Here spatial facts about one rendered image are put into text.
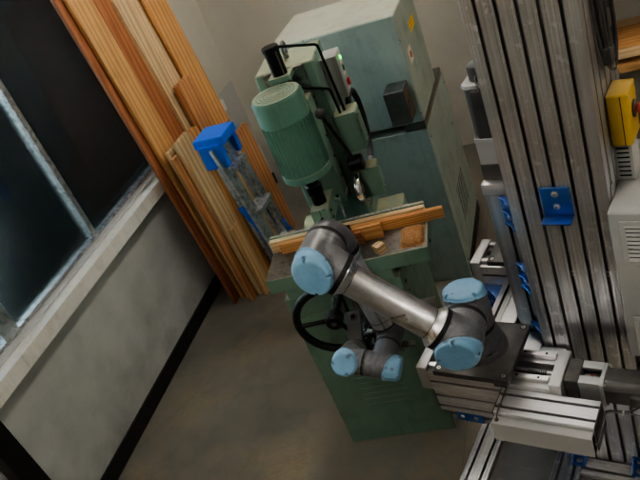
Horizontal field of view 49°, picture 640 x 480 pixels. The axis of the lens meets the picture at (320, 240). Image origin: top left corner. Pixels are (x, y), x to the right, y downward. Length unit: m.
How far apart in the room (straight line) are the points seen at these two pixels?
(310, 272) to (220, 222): 2.22
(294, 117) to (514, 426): 1.14
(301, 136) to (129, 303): 1.70
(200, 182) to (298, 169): 1.54
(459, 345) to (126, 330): 2.22
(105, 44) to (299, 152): 1.67
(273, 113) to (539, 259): 0.93
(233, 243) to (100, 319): 0.90
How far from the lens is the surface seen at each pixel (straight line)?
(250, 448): 3.31
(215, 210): 3.90
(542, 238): 1.91
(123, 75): 3.78
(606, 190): 1.78
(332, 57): 2.56
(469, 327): 1.83
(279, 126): 2.29
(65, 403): 3.35
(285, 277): 2.52
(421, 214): 2.50
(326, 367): 2.79
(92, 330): 3.49
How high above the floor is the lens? 2.23
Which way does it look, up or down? 30 degrees down
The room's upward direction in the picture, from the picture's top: 23 degrees counter-clockwise
